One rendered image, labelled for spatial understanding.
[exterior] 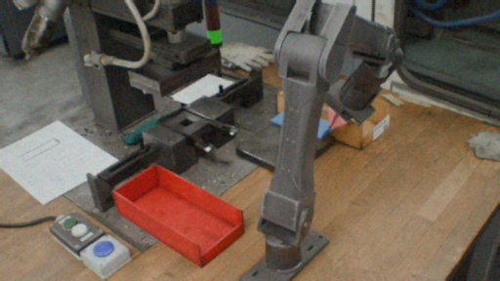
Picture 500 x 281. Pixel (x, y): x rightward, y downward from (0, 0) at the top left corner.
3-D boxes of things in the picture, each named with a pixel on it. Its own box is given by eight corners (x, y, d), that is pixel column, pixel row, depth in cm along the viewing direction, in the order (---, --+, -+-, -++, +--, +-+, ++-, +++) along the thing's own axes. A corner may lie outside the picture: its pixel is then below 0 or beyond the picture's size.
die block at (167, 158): (176, 177, 122) (171, 149, 118) (147, 161, 128) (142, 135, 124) (236, 137, 134) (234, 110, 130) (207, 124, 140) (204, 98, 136)
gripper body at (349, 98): (337, 83, 118) (353, 60, 112) (372, 115, 116) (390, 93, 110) (321, 96, 114) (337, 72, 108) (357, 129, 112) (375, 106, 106)
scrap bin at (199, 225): (201, 268, 99) (197, 245, 95) (117, 213, 113) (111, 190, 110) (245, 232, 106) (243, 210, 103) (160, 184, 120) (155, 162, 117)
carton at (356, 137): (361, 153, 126) (362, 125, 122) (276, 120, 141) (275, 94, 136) (388, 129, 134) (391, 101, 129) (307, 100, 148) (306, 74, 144)
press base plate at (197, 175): (145, 262, 105) (143, 252, 103) (20, 170, 134) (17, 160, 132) (335, 118, 144) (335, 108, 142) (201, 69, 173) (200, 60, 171)
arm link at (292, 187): (279, 212, 98) (303, 30, 87) (312, 224, 95) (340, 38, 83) (260, 224, 94) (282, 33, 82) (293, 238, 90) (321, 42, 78)
